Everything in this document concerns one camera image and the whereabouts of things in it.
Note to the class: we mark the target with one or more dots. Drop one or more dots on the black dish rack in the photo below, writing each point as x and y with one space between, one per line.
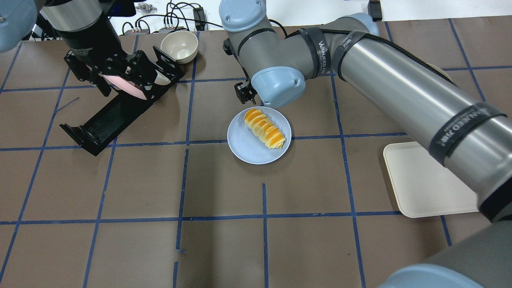
95 134

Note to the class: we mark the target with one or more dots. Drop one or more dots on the orange striped bread loaf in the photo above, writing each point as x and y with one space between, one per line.
264 128

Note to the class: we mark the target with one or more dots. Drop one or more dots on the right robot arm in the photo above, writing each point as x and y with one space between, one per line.
466 135

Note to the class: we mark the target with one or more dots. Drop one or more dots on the black power adapter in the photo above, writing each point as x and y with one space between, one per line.
375 10

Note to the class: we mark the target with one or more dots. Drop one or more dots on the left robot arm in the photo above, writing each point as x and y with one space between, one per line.
69 18

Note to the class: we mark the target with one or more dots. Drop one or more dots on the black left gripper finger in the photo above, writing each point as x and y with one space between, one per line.
103 87
147 92

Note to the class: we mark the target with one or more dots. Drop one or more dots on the blue round plate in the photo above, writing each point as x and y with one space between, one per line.
247 147

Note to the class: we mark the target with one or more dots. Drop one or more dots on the pink plate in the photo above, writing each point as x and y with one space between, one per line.
125 85

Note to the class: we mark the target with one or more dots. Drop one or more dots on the cream bowl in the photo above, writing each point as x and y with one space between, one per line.
182 46

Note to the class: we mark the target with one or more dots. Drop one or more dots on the cream plate in rack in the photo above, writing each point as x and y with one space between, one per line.
161 79

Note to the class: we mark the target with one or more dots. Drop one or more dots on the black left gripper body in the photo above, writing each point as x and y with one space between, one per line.
95 47

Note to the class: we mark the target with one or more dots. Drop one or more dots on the cream round plate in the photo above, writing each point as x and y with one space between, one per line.
441 71

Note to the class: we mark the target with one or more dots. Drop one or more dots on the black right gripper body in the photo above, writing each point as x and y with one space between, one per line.
244 92

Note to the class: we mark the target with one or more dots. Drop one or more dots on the white rectangular tray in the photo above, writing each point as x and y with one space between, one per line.
422 187

